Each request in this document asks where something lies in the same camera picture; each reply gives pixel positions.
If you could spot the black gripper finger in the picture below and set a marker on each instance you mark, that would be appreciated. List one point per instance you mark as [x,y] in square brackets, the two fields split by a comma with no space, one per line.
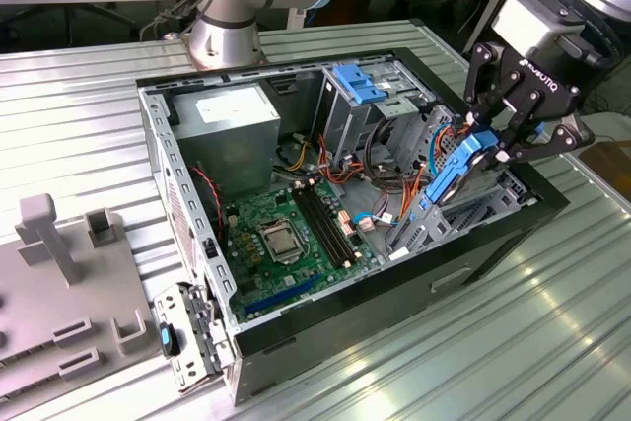
[478,81]
[567,142]

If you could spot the hard disk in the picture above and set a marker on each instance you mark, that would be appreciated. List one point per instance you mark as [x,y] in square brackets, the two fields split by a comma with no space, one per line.
[458,164]

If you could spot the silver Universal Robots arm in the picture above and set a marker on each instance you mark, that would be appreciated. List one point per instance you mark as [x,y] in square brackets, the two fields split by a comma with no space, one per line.
[227,31]

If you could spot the grey disk bay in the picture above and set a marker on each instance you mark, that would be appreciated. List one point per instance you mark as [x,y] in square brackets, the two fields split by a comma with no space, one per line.
[429,224]

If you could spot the brown cardboard box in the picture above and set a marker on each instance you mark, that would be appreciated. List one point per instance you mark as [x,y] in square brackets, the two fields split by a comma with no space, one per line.
[611,167]

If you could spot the blue plastic drive latch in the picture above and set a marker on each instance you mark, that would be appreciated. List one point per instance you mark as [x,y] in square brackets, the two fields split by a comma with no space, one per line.
[357,83]

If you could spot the silver optical drive cage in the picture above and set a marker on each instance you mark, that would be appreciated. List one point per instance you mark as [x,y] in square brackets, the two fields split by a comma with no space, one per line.
[340,115]

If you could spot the white power adapter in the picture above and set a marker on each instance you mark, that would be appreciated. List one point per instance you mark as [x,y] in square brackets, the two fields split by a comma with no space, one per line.
[296,17]

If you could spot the black RAM slot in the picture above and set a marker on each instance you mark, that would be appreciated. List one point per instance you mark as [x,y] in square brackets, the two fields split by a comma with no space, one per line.
[331,225]
[319,230]
[325,228]
[337,222]

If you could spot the black open PC case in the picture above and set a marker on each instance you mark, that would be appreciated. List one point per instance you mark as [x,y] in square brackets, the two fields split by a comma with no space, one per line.
[394,302]

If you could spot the silver CPU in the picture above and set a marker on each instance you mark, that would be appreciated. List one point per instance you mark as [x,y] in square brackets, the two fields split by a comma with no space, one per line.
[280,242]

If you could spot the grey power supply unit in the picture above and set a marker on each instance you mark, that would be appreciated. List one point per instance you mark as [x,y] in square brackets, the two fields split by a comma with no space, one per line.
[227,155]

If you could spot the blue expansion slot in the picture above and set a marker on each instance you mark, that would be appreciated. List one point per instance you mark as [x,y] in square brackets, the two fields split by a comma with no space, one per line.
[281,295]

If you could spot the green motherboard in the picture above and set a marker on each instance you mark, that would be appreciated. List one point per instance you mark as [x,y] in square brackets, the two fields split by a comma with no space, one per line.
[261,288]

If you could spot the grey parts rack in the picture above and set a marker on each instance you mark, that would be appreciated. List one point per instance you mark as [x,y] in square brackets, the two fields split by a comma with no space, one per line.
[39,302]

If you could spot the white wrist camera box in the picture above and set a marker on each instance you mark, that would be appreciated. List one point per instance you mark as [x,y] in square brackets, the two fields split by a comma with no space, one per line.
[522,21]

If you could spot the silver card retention bracket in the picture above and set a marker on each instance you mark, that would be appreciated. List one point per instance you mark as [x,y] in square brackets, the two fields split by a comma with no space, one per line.
[172,312]

